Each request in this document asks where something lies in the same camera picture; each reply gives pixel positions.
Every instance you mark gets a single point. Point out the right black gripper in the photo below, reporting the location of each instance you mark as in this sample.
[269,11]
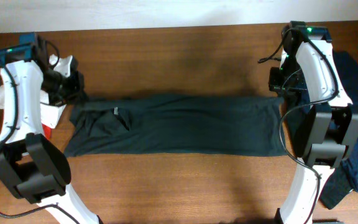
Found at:
[275,85]

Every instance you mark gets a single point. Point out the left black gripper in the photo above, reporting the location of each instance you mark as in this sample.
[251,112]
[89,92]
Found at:
[76,95]

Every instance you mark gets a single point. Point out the black Nike t-shirt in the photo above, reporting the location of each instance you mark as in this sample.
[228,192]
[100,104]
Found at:
[234,125]

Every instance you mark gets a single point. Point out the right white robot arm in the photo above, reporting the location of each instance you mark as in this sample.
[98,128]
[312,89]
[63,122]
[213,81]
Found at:
[329,131]

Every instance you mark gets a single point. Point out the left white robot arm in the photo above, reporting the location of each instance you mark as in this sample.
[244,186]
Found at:
[31,167]

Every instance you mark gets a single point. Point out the white folded t-shirt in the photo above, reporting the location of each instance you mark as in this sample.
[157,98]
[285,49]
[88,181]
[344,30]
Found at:
[50,115]

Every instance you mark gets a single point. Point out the red folded t-shirt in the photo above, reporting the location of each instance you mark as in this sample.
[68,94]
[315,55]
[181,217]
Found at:
[47,131]

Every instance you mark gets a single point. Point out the dark green t-shirt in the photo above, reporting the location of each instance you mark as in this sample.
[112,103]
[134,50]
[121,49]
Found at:
[335,189]

